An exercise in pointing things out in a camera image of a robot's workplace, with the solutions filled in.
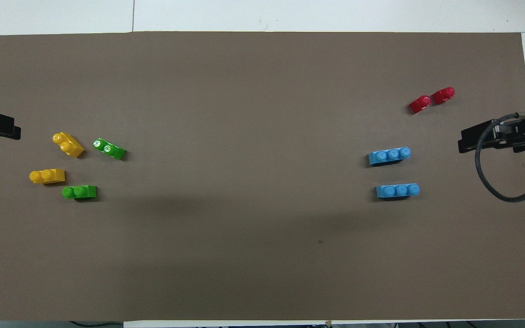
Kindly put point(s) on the green two-stud block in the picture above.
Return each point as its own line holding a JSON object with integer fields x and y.
{"x": 80, "y": 192}
{"x": 110, "y": 149}

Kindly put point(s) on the red one-stud block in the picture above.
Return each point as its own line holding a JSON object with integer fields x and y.
{"x": 443, "y": 95}
{"x": 420, "y": 104}

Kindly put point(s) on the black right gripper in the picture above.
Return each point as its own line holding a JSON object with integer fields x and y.
{"x": 515, "y": 139}

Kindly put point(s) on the blue three-stud block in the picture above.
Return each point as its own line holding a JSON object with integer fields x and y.
{"x": 398, "y": 191}
{"x": 390, "y": 156}

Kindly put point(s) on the yellow two-stud block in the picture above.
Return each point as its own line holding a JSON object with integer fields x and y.
{"x": 69, "y": 145}
{"x": 47, "y": 176}

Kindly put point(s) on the brown table mat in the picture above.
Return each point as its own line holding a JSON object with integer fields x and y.
{"x": 244, "y": 91}

